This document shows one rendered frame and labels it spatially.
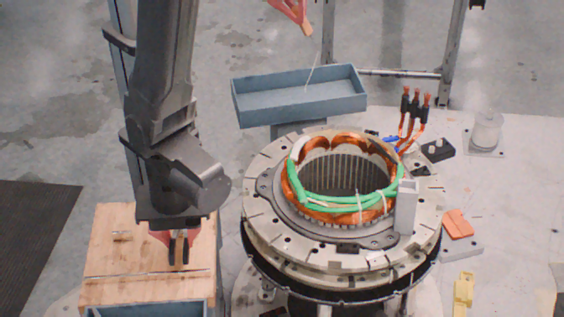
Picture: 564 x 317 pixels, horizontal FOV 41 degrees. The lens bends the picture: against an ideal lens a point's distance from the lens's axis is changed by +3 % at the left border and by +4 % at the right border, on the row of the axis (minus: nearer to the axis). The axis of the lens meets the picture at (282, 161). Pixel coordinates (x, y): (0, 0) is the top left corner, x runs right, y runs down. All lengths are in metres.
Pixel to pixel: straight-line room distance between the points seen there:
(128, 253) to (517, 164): 0.94
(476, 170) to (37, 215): 1.61
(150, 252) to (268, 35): 2.46
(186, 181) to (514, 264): 0.80
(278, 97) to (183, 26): 0.70
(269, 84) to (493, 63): 2.05
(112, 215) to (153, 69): 0.42
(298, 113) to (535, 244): 0.54
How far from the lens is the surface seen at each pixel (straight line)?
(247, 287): 1.42
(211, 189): 0.92
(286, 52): 3.40
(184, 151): 0.93
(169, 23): 0.78
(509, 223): 1.61
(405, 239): 1.12
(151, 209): 1.04
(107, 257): 1.16
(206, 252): 1.13
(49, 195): 2.82
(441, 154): 1.70
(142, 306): 1.09
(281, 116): 1.40
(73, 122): 3.13
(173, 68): 0.83
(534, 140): 1.82
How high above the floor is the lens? 1.93
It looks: 43 degrees down
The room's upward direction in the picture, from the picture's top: 1 degrees counter-clockwise
